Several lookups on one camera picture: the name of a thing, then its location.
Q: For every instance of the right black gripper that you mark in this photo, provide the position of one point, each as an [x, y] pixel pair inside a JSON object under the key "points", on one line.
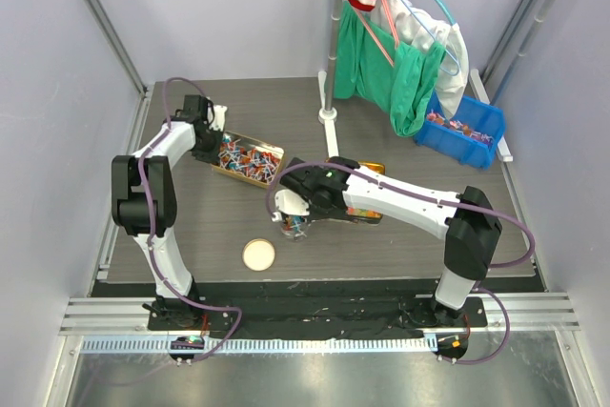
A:
{"points": [[315, 215]]}

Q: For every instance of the clear glass jar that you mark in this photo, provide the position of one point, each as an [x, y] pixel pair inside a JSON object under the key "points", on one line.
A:
{"points": [[294, 226]]}

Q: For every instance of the round wooden jar lid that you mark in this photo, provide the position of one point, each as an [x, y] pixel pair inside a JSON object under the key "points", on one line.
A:
{"points": [[258, 255]]}

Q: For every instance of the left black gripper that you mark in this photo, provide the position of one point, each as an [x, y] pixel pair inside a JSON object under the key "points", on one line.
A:
{"points": [[212, 156]]}

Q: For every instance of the blue plastic bin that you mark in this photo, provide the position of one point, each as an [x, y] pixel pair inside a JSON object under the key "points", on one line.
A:
{"points": [[470, 137]]}

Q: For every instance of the white slotted cable duct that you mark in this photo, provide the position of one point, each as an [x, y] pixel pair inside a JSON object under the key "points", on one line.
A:
{"points": [[186, 345]]}

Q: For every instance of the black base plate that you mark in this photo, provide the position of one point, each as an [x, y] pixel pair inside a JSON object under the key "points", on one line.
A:
{"points": [[316, 310]]}

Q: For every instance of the gold tin of gummy candies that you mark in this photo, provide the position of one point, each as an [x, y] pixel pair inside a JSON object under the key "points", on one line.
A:
{"points": [[350, 215]]}

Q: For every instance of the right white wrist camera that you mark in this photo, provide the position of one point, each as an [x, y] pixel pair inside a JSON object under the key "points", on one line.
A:
{"points": [[288, 203]]}

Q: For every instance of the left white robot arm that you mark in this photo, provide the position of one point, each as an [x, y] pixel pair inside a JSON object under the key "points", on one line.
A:
{"points": [[144, 201]]}

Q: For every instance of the white cloth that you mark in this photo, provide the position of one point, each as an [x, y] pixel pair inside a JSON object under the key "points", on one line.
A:
{"points": [[419, 29]]}

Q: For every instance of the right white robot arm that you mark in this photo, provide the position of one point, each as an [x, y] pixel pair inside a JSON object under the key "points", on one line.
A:
{"points": [[464, 221]]}

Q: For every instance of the white clothes rack stand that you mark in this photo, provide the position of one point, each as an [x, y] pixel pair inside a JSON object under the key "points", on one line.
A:
{"points": [[327, 114]]}

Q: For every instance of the green cloth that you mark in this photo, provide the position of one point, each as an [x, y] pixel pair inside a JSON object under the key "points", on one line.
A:
{"points": [[399, 80]]}

